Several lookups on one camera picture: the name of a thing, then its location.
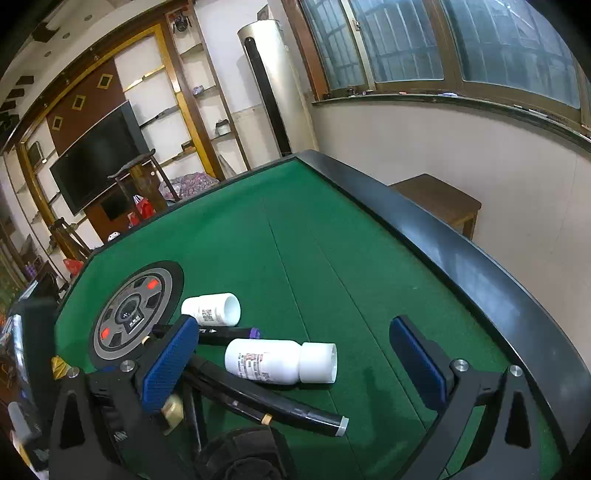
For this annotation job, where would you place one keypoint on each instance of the wooden wall shelf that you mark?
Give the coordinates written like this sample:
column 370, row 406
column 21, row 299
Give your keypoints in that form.
column 203, row 92

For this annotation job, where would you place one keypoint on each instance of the wooden chair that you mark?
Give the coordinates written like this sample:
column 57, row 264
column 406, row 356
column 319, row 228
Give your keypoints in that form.
column 143, row 180

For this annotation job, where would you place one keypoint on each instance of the thick black marker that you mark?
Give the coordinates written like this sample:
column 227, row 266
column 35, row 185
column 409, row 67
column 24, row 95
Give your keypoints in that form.
column 258, row 399

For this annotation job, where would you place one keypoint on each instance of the white bottle with large cap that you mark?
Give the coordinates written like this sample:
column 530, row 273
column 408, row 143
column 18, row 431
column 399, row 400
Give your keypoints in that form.
column 268, row 360

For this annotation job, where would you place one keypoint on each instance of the black marker with cream end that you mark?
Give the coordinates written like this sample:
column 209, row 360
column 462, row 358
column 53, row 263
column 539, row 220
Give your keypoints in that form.
column 174, row 410

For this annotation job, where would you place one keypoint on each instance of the red bag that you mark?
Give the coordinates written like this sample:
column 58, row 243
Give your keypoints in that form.
column 144, row 207

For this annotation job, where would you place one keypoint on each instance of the white bottle with code label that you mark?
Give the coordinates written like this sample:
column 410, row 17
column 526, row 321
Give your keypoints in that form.
column 212, row 310

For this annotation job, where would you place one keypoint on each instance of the floral cloth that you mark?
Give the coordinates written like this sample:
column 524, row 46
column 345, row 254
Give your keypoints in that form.
column 191, row 183

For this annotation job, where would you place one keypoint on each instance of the purple capped black marker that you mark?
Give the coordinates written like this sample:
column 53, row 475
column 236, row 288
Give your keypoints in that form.
column 226, row 333

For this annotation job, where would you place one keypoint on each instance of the brown wooden stool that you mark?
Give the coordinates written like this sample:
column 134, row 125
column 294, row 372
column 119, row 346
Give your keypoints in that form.
column 438, row 198

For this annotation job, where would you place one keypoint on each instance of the yellow packet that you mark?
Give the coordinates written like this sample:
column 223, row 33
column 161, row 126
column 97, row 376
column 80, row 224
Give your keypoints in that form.
column 58, row 368

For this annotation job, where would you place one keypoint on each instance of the wooden stand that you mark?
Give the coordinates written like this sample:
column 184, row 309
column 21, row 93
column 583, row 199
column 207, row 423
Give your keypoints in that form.
column 69, row 240

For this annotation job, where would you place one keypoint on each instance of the window with brown frame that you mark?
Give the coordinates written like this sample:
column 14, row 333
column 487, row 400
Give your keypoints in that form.
column 438, row 46

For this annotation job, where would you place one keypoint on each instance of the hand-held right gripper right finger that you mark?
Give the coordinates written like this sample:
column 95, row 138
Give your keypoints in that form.
column 415, row 355

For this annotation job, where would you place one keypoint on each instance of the standing air conditioner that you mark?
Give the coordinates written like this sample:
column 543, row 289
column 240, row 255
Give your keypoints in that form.
column 277, row 87

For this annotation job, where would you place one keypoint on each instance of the round grey table control panel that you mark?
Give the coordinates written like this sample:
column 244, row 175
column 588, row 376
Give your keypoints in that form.
column 134, row 314

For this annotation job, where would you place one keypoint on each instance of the small white bottle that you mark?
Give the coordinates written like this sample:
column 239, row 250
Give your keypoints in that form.
column 19, row 422

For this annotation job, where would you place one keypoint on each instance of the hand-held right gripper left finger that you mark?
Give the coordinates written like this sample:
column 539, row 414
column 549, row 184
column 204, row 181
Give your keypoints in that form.
column 168, row 360

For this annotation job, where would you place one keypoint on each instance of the black plastic holder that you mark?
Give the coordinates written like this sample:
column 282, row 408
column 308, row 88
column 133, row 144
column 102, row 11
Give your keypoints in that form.
column 244, row 454

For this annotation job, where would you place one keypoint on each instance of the black television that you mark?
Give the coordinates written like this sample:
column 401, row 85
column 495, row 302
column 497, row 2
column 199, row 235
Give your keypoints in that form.
column 99, row 157

